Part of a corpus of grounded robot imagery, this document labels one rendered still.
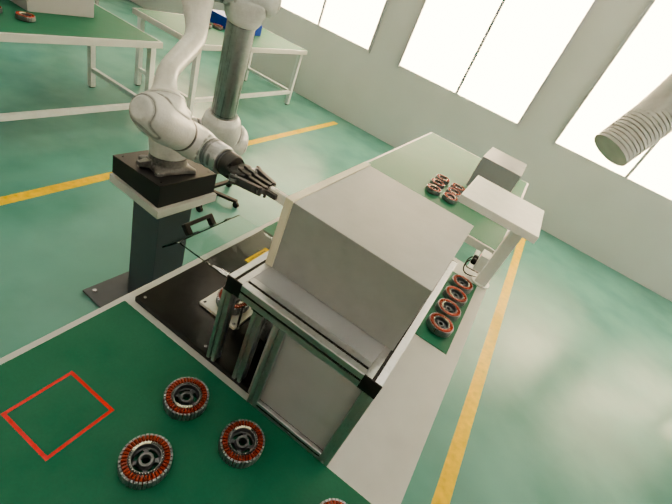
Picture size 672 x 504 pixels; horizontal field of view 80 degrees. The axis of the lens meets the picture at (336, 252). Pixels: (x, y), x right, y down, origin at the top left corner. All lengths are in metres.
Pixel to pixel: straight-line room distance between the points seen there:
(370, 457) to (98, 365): 0.78
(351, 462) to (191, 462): 0.42
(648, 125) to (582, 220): 3.96
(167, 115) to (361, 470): 1.05
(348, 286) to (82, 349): 0.75
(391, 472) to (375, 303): 0.53
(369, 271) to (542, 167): 4.89
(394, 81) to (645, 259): 3.84
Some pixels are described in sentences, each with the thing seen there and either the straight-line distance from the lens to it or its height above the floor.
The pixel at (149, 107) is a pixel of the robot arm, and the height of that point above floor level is 1.35.
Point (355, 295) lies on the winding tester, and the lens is 0.94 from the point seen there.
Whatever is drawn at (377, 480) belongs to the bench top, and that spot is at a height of 0.75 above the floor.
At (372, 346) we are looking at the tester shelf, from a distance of 0.96.
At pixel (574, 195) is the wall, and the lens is 5.74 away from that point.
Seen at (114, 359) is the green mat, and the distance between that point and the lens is 1.27.
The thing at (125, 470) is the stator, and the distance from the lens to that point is 1.08.
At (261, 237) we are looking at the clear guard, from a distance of 1.22.
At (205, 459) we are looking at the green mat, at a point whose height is 0.75.
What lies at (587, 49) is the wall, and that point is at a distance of 5.56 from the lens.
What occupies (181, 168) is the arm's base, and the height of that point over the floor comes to 0.87.
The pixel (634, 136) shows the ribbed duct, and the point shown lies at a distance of 1.91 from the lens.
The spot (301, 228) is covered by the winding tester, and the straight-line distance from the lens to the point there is 0.94.
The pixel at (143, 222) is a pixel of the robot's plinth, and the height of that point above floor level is 0.56.
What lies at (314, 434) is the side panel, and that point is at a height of 0.81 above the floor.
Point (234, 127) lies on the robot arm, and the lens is 1.79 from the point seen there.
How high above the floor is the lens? 1.77
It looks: 34 degrees down
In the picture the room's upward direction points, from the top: 24 degrees clockwise
